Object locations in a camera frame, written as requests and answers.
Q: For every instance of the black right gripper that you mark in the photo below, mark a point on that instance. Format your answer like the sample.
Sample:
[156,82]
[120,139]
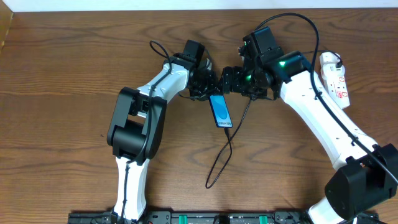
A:
[232,81]

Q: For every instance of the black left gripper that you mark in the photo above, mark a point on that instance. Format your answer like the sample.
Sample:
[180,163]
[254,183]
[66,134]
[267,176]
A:
[201,86]

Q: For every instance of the blue Galaxy smartphone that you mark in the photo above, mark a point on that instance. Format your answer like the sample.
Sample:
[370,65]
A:
[220,111]

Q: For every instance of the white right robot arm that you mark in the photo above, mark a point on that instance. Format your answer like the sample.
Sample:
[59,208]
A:
[365,172]

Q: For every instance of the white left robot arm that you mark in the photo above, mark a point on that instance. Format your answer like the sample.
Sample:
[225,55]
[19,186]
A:
[136,128]

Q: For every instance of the white power strip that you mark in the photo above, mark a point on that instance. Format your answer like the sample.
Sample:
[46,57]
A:
[335,84]

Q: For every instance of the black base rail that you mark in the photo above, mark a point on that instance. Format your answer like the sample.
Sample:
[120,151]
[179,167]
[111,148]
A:
[165,217]

